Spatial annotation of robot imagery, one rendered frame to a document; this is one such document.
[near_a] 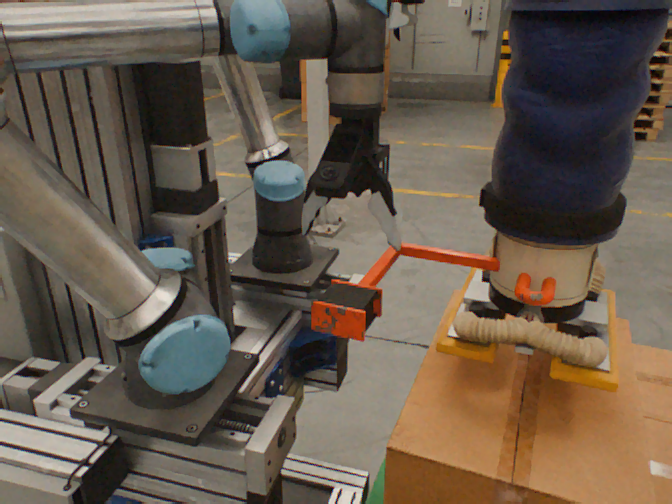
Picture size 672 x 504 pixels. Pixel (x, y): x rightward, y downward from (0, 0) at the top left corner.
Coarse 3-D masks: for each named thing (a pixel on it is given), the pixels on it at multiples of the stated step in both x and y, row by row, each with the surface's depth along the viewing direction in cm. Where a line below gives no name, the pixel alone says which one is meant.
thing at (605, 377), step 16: (608, 304) 110; (576, 336) 99; (608, 336) 99; (608, 352) 95; (560, 368) 91; (576, 368) 91; (592, 368) 91; (608, 368) 91; (592, 384) 89; (608, 384) 88
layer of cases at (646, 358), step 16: (640, 352) 188; (656, 352) 188; (640, 368) 180; (656, 368) 180; (640, 384) 173; (656, 384) 173; (640, 400) 166; (656, 400) 166; (656, 416) 160; (656, 432) 154; (656, 448) 148; (656, 464) 143; (656, 480) 139; (656, 496) 135
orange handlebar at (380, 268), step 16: (384, 256) 102; (416, 256) 106; (432, 256) 105; (448, 256) 103; (464, 256) 102; (480, 256) 102; (368, 272) 96; (384, 272) 99; (528, 288) 92; (544, 288) 91; (544, 304) 89
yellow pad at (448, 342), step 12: (468, 276) 122; (480, 276) 120; (456, 300) 113; (456, 312) 107; (480, 312) 102; (492, 312) 106; (504, 312) 108; (444, 336) 100; (456, 336) 99; (444, 348) 98; (456, 348) 97; (468, 348) 96; (480, 348) 96; (492, 348) 96; (480, 360) 96; (492, 360) 95
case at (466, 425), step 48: (624, 336) 124; (432, 384) 108; (480, 384) 108; (528, 384) 108; (576, 384) 108; (624, 384) 108; (432, 432) 96; (480, 432) 96; (528, 432) 96; (576, 432) 96; (624, 432) 97; (432, 480) 92; (480, 480) 89; (528, 480) 87; (576, 480) 87; (624, 480) 87
